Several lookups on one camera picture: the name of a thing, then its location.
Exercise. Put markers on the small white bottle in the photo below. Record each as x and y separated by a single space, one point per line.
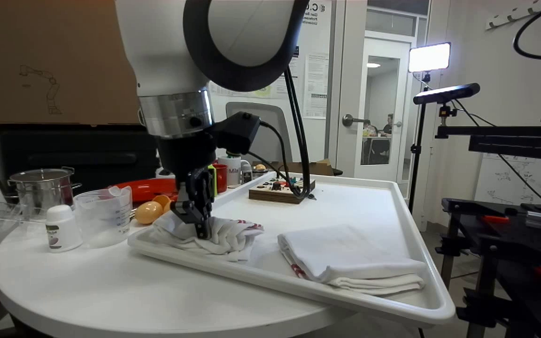
62 228

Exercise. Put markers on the wooden block with electronics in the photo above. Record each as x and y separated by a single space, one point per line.
280 192

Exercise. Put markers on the red striped white cloth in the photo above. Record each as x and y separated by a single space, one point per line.
233 235

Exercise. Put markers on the clear plastic measuring cup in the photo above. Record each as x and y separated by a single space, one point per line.
102 217

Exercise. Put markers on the black camera bar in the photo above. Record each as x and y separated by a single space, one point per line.
446 94

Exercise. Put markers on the black metal frame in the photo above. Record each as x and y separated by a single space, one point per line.
521 237

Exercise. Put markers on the wall coat hooks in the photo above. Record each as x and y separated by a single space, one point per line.
521 12

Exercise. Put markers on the bread roll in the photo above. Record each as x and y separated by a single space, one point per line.
147 213

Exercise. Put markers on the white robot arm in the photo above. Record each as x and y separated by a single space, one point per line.
158 44

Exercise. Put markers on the black tripod stand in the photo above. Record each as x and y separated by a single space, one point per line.
417 156

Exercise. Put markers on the red bowl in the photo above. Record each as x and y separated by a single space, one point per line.
149 188

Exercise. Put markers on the red can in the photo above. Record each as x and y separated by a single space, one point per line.
220 177

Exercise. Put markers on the bright light panel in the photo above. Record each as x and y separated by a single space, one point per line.
429 57

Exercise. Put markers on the black cabinet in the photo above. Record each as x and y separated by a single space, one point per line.
83 153

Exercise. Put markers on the white towel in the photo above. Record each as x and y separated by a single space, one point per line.
346 256

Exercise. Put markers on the orange fruit piece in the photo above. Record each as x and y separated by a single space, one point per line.
164 203

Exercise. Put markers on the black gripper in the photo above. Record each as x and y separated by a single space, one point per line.
186 153

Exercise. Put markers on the white glass door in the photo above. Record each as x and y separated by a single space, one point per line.
380 106

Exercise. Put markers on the white plastic tray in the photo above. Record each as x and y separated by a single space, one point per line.
346 207

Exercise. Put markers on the cardboard box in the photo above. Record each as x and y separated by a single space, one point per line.
51 63

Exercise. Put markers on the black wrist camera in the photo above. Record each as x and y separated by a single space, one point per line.
235 132

